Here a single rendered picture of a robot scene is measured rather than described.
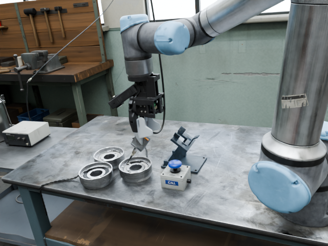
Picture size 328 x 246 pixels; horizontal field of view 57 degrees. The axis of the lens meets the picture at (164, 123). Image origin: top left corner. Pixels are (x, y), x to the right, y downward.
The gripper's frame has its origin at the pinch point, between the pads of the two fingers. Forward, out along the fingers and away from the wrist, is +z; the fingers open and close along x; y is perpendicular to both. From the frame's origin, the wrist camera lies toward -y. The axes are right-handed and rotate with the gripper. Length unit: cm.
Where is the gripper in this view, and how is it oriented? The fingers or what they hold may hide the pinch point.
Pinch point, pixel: (141, 138)
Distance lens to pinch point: 91.7
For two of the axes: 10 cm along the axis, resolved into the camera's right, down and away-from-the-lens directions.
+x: 4.2, -3.8, 8.3
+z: 0.9, 9.2, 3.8
